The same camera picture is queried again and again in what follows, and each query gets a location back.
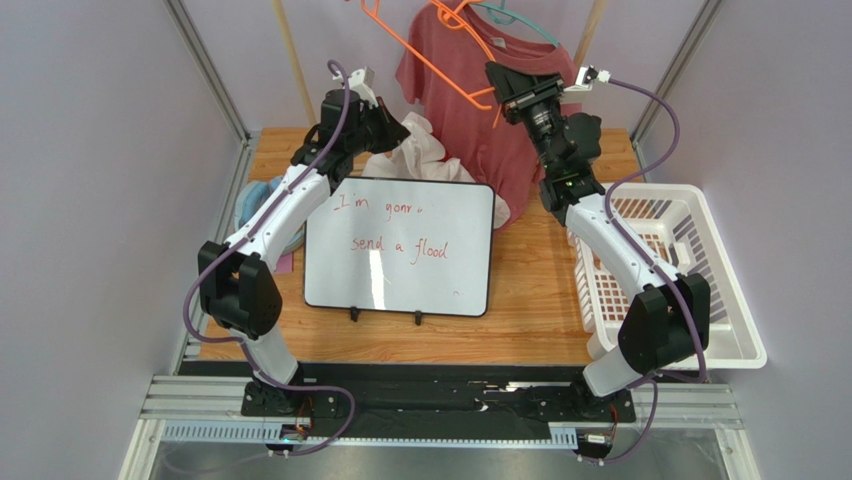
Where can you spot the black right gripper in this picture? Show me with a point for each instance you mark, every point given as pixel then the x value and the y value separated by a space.
pixel 525 88

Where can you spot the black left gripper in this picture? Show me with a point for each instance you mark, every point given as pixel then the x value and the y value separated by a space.
pixel 393 132

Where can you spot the white Coca-Cola t-shirt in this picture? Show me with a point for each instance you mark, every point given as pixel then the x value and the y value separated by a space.
pixel 422 156

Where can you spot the red t-shirt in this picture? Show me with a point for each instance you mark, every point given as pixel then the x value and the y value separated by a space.
pixel 518 165

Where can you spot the teal plastic hanger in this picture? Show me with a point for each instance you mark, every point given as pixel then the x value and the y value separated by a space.
pixel 500 15

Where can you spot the orange plastic hanger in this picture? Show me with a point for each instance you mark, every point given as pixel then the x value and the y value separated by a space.
pixel 458 56

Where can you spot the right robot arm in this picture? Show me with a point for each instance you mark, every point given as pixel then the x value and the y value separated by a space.
pixel 666 328

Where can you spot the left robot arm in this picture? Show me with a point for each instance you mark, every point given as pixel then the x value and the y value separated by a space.
pixel 236 285

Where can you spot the white dry-erase board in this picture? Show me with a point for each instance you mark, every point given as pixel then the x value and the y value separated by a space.
pixel 401 246

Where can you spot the light blue headphones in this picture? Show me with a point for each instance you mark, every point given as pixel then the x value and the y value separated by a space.
pixel 249 201

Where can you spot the pink box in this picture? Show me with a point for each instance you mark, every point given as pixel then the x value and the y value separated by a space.
pixel 284 264

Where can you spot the white plastic laundry basket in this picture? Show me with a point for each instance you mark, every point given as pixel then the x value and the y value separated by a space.
pixel 674 221

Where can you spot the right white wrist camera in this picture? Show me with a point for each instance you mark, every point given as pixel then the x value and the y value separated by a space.
pixel 587 77

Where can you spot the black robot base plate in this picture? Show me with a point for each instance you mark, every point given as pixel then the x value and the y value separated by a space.
pixel 429 402

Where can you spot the aluminium rail frame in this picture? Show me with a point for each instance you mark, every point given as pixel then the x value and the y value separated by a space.
pixel 193 409

